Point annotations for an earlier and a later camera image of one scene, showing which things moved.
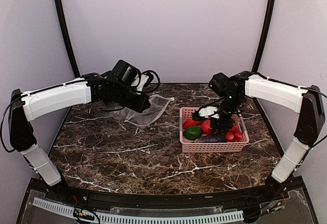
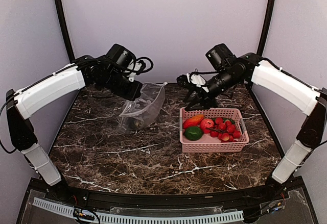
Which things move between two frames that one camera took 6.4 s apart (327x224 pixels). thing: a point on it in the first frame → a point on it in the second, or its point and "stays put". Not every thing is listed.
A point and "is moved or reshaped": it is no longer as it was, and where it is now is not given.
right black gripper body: x=228 y=122 → x=208 y=99
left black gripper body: x=134 y=104 → x=127 y=92
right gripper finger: x=213 y=131 → x=193 y=94
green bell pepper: x=192 y=132 stays put
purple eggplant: x=211 y=139 → x=132 y=122
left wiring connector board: x=77 y=214 stays put
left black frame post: x=62 y=23 stays put
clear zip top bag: x=158 y=104 is moved or reshaped
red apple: x=206 y=127 stays put
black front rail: x=174 y=201 stays put
